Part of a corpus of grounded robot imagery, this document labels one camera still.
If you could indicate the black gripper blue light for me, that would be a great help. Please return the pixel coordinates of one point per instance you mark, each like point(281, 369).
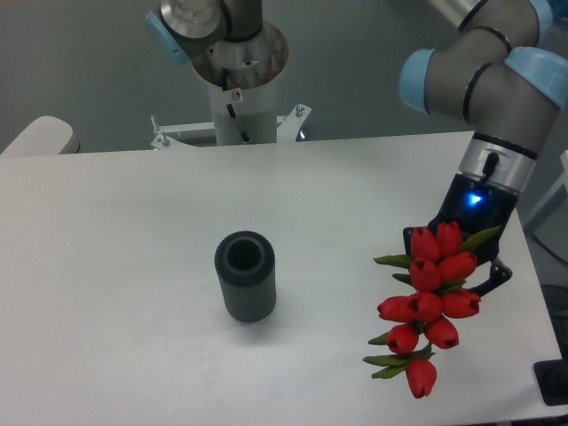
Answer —
point(475, 209)

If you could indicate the red tulip bouquet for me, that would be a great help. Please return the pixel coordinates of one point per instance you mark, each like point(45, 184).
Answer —
point(423, 320)

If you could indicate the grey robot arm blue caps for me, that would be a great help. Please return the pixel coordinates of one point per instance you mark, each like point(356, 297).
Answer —
point(495, 78)

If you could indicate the white furniture at right edge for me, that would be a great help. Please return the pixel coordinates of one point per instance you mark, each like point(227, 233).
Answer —
point(546, 205)

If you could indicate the black device at table edge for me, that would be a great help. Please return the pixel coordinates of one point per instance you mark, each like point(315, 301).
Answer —
point(551, 376)

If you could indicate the dark grey ribbed vase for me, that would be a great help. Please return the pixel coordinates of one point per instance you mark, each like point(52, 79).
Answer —
point(245, 266)

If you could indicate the beige chair armrest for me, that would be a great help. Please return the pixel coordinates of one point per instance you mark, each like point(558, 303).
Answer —
point(46, 135)

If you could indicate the white pedestal base frame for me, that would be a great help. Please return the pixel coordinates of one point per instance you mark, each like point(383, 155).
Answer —
point(290, 128)

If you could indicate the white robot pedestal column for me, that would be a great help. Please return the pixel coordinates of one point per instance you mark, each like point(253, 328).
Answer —
point(243, 84)

